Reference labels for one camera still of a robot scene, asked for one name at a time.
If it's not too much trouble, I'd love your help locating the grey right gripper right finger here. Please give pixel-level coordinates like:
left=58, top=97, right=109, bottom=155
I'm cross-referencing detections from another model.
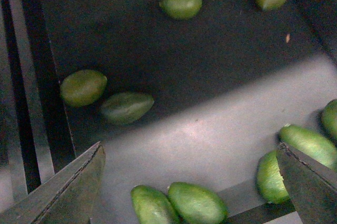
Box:
left=276, top=141, right=336, bottom=223

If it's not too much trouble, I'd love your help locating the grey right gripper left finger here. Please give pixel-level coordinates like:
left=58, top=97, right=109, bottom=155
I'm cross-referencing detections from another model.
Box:
left=1, top=142, right=105, bottom=223

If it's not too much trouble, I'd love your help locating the green avocado right long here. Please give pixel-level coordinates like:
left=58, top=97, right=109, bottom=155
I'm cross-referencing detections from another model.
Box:
left=279, top=124, right=336, bottom=171

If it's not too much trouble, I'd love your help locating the green avocado behind finger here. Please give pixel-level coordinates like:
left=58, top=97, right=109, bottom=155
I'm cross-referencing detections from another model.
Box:
left=256, top=150, right=290, bottom=204

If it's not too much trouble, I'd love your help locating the green avocado right edge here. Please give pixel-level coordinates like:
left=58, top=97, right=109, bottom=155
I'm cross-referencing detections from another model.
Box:
left=321, top=99, right=336, bottom=140

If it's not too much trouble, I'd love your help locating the green avocado bottom middle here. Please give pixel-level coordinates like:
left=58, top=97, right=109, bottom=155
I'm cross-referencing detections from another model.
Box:
left=167, top=182, right=229, bottom=223

